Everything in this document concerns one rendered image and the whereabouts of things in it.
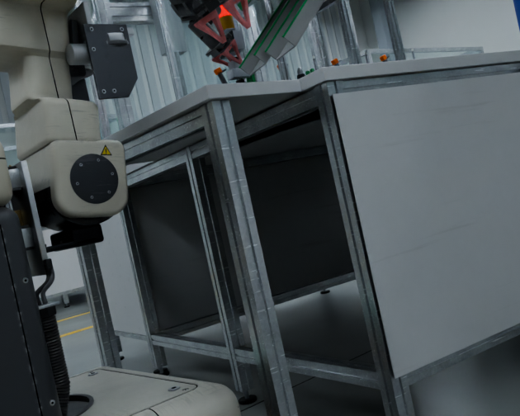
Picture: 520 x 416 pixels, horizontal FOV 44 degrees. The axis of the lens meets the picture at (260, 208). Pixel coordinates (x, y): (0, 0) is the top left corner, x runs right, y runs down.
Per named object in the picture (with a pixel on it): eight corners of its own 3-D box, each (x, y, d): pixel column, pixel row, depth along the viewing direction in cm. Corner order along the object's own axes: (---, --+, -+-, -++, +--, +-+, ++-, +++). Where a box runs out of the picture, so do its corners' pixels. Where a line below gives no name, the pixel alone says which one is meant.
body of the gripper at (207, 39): (219, 45, 217) (203, 30, 215) (233, 35, 209) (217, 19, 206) (208, 59, 215) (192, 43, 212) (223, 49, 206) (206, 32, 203)
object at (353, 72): (325, 80, 136) (322, 67, 136) (109, 182, 264) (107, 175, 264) (659, 46, 210) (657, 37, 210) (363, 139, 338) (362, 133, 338)
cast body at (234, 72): (234, 77, 210) (229, 56, 211) (228, 80, 214) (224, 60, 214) (255, 75, 215) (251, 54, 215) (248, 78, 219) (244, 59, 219)
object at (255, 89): (209, 98, 128) (205, 84, 128) (52, 175, 199) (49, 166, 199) (421, 82, 171) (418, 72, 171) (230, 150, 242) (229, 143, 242)
